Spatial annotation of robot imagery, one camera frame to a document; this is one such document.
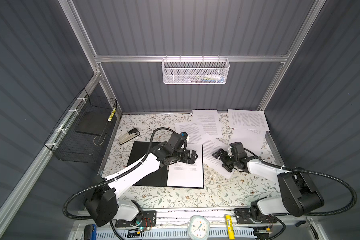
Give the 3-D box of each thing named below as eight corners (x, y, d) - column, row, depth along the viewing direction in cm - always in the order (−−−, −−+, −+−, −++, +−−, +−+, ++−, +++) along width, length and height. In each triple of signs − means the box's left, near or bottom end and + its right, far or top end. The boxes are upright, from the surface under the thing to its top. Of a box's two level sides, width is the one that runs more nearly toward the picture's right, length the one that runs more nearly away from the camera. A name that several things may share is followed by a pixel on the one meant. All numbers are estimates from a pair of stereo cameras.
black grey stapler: (120, 145, 104) (117, 142, 100) (117, 141, 106) (115, 137, 103) (140, 134, 110) (138, 130, 106) (137, 130, 112) (135, 126, 109)
